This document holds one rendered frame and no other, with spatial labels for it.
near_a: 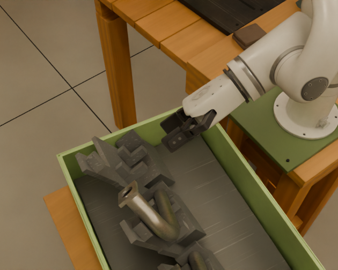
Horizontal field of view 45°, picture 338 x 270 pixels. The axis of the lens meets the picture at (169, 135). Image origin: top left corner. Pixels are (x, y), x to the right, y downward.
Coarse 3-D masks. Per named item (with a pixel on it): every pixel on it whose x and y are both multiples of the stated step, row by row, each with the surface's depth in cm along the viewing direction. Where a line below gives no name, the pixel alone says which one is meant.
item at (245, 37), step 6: (252, 24) 136; (240, 30) 135; (246, 30) 135; (252, 30) 135; (258, 30) 135; (234, 36) 135; (240, 36) 133; (246, 36) 133; (252, 36) 133; (258, 36) 133; (240, 42) 133; (246, 42) 131; (252, 42) 132; (246, 48) 132
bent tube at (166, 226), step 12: (120, 192) 74; (132, 192) 70; (156, 192) 97; (120, 204) 70; (132, 204) 72; (144, 204) 72; (168, 204) 90; (144, 216) 72; (156, 216) 73; (168, 216) 85; (156, 228) 73; (168, 228) 75; (168, 240) 76
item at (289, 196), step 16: (240, 144) 132; (256, 160) 131; (272, 160) 126; (272, 176) 127; (288, 176) 117; (320, 176) 127; (336, 176) 137; (272, 192) 182; (288, 192) 121; (304, 192) 121; (320, 192) 149; (288, 208) 126; (304, 208) 164; (320, 208) 162; (304, 224) 170
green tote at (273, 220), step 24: (216, 144) 113; (72, 168) 108; (240, 168) 104; (72, 192) 96; (240, 192) 110; (264, 192) 96; (264, 216) 101; (96, 240) 89; (288, 240) 94; (288, 264) 99; (312, 264) 88
